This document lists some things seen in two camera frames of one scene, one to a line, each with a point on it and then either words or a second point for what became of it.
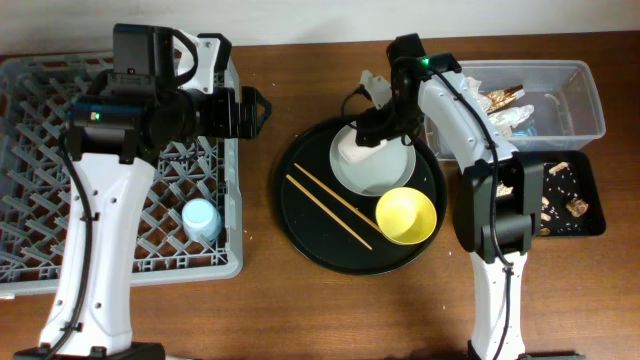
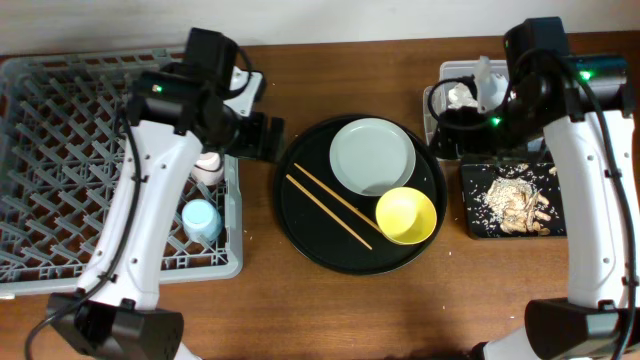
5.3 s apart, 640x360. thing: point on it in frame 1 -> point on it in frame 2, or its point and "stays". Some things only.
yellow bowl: (405, 216) stays
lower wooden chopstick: (327, 210) stays
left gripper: (227, 125) -> (254, 146)
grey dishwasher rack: (192, 228) stays
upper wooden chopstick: (336, 195) stays
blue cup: (201, 220) stays
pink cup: (353, 151) -> (208, 168)
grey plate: (390, 167) stays
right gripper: (371, 119) -> (464, 136)
